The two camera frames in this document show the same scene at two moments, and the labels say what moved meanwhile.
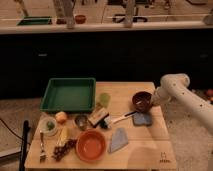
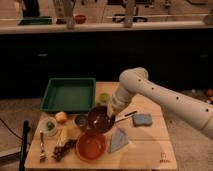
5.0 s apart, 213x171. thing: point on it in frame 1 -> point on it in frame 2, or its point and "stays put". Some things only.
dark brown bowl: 142,101 -> 100,120
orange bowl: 91,145 stays put
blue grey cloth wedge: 118,140 stays put
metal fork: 42,153 stays put
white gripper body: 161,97 -> 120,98
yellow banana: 64,137 stays put
